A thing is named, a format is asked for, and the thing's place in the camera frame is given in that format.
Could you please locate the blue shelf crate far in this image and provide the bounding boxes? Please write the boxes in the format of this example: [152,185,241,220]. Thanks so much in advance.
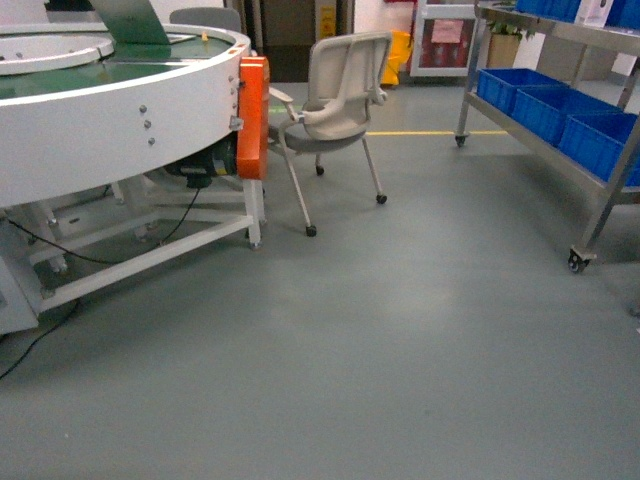
[476,68,568,115]

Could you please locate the blue shelf crate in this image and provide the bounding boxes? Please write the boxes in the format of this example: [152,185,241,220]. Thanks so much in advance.
[558,113,638,182]
[476,68,568,115]
[511,87,622,146]
[515,0,581,23]

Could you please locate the blue shelf crate middle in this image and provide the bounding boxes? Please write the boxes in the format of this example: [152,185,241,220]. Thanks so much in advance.
[511,87,622,146]

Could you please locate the blue shelf crate near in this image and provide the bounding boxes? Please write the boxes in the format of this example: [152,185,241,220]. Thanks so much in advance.
[558,113,638,182]

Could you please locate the stainless steel shelf cart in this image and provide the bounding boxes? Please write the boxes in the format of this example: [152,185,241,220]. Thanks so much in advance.
[454,1,639,273]

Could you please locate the blue top shelf crate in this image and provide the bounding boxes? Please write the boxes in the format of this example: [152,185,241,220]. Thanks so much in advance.
[515,0,581,23]

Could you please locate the white cardboard box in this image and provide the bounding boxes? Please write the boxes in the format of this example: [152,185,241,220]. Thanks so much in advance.
[574,0,613,28]

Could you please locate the black conveyor motor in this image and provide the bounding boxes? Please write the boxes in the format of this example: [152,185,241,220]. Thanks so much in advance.
[164,139,237,189]

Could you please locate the grey office chair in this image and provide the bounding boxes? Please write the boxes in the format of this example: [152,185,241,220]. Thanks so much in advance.
[268,31,393,237]

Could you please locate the orange motor cover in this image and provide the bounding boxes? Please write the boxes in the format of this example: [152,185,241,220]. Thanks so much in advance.
[236,56,270,180]

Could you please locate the yellow wet floor sign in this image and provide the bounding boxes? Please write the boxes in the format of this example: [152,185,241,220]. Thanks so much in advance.
[316,3,336,40]

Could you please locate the red fire extinguisher cabinet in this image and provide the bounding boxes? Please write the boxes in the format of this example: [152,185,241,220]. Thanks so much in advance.
[409,0,476,78]

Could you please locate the round white conveyor table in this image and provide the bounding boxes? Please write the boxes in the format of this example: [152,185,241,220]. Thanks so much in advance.
[1,23,265,333]

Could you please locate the black power cable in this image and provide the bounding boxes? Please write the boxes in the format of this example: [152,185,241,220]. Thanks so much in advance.
[0,187,202,381]

